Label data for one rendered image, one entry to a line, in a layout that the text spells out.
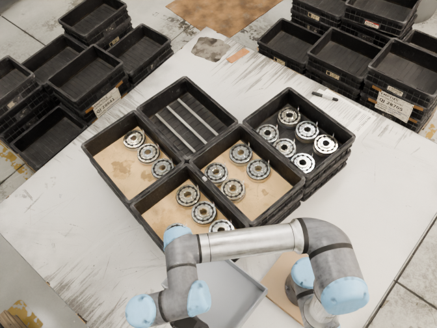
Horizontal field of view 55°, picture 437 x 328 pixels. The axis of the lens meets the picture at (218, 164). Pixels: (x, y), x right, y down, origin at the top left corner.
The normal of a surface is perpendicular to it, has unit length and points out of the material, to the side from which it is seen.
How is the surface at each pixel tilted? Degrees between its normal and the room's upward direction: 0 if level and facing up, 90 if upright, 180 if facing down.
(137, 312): 17
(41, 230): 0
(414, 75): 0
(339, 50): 0
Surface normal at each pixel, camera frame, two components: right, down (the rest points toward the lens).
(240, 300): -0.08, -0.54
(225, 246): 0.15, -0.15
